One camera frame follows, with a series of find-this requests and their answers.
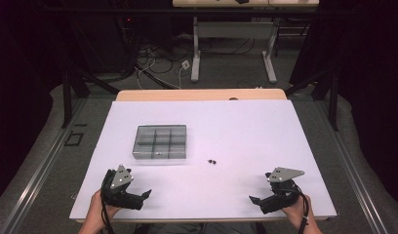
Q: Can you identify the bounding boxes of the person's dark trousers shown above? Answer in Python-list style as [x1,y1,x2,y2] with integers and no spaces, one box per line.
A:
[133,221,268,234]

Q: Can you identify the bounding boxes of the person's left hand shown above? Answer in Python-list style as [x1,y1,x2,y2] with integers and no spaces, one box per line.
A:
[89,189,122,223]

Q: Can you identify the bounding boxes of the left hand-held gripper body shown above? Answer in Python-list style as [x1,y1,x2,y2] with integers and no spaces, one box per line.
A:
[100,164,144,211]

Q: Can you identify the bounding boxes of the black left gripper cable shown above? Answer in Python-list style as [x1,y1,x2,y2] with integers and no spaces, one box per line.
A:
[99,179,116,234]

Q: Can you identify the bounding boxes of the aluminium floor rail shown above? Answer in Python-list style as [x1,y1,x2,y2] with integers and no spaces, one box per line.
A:
[317,100,388,234]
[0,97,88,234]

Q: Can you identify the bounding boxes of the black metal stand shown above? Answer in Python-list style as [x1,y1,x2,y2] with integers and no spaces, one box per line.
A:
[61,19,121,130]
[284,64,339,132]

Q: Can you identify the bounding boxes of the person's right hand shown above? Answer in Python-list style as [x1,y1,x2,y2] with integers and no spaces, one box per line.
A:
[280,194,314,226]

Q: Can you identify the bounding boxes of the clear plastic compartment box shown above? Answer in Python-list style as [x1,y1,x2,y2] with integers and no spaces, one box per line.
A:
[132,124,187,160]

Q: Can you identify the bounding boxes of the dark cabinet with red light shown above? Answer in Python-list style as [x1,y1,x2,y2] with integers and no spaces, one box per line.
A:
[113,15,141,74]

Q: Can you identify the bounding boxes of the white-framed background desk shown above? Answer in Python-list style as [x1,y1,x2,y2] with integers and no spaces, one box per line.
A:
[172,0,320,84]

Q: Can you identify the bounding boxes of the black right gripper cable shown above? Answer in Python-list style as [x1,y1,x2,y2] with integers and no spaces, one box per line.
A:
[296,191,310,234]

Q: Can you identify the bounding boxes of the black floor cables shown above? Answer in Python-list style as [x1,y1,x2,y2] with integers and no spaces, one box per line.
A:
[135,35,257,76]

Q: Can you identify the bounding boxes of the white floor cable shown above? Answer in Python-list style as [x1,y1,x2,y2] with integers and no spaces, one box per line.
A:
[135,58,188,91]

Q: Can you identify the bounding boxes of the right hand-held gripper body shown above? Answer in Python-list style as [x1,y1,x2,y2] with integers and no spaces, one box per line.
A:
[263,167,305,215]

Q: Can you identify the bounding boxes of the white table cover board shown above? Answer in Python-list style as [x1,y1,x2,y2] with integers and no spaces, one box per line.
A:
[69,99,338,220]

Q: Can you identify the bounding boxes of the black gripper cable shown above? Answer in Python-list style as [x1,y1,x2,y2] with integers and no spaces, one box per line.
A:
[296,191,310,234]
[99,179,116,234]

